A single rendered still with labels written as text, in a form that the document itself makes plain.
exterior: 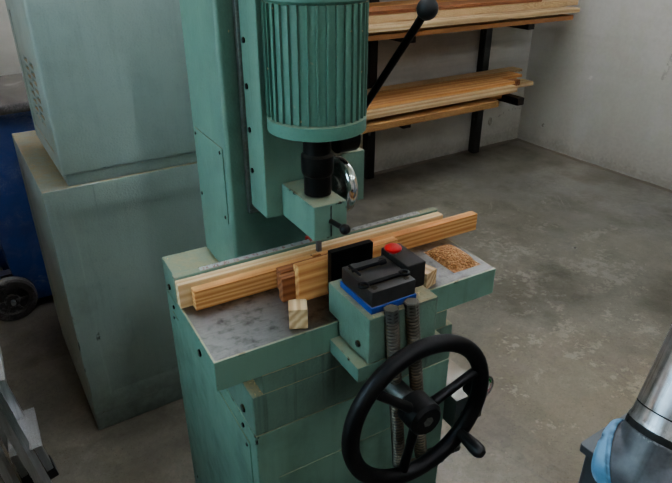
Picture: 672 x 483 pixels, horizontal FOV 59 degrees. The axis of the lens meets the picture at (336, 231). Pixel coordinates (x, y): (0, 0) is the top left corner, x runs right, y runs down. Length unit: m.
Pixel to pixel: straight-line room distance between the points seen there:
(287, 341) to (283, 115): 0.38
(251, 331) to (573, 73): 3.97
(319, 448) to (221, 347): 0.33
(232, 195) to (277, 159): 0.15
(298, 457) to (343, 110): 0.65
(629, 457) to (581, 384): 1.61
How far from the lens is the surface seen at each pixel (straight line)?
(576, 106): 4.75
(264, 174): 1.15
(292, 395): 1.10
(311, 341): 1.04
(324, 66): 0.96
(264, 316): 1.07
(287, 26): 0.96
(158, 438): 2.18
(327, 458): 1.25
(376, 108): 3.49
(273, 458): 1.18
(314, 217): 1.07
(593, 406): 2.39
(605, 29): 4.59
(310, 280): 1.09
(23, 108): 2.59
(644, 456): 0.86
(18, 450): 1.85
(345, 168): 1.25
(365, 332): 0.98
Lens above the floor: 1.51
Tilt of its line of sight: 27 degrees down
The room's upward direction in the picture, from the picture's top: straight up
